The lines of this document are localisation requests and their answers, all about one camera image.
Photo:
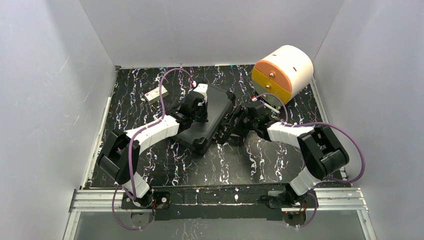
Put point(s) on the round pastel drawer box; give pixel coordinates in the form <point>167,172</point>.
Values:
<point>284,73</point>

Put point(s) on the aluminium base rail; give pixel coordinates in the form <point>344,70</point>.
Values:
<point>329,199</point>

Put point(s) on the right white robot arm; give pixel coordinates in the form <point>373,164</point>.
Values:
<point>322,152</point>

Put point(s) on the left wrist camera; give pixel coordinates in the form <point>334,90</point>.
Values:
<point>202,88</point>

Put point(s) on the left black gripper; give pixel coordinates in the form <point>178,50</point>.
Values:
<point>201,112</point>

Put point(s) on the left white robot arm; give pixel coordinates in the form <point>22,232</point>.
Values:
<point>120,152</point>

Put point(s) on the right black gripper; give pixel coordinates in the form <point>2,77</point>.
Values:
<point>234,119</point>

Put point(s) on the white purple marker pen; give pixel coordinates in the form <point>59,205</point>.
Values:
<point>270,107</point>

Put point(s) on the small white red box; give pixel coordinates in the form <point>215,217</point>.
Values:
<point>153,96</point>

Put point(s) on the black poker set case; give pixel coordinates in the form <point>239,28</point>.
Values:
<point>199,136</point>

